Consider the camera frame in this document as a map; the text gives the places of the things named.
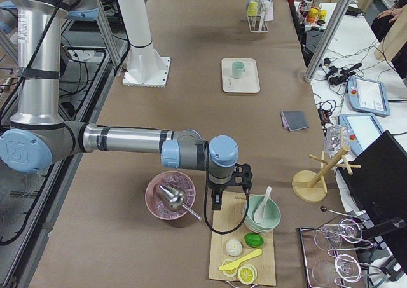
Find yellow plastic knife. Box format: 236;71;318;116
218;249;263;271

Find person in black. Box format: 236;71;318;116
371;4;406;42

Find bamboo cutting board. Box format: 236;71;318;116
208;191;277;285

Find sage green cup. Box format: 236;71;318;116
231;61;245;79

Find steel cone jigger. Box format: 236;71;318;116
156;184;202;221

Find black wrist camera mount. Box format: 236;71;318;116
232;163;252;192

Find green top bowl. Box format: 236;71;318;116
244;195;282;231

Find green lime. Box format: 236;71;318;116
244;233;264;248

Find light blue cup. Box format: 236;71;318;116
262;0;273;10

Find clear glass mug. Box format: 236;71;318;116
324;125;349;158

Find wire glass rack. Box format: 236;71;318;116
297;205;407;288

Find grey blue cup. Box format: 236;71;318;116
245;0;255;9

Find bottles group on side table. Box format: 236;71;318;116
297;0;327;27

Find wooden mug tree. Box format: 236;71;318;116
292;145;361;203

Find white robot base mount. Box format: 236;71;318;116
118;0;171;88

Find blue teach pendant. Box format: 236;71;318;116
347;76;390;117

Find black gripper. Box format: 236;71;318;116
207;177;229;210

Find black monitor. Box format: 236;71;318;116
336;130;407;238

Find aluminium frame post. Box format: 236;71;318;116
303;0;352;83

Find pink ribbed bowl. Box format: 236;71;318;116
145;171;196;220

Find white wire cup rack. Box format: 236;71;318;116
246;0;269;33

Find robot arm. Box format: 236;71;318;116
1;0;238;210

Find cream rabbit tray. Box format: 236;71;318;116
221;58;260;93

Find lower stacked bowls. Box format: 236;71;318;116
244;216;280;233

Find lemon slice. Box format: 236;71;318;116
237;264;258;285

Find white steamed bun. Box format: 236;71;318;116
225;238;243;257

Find grey folded cloth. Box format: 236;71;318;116
280;111;309;132

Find white ceramic spoon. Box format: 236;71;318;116
253;186;272;224

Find yellow cup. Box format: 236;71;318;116
247;1;258;17

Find pink cup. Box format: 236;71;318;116
264;6;274;22

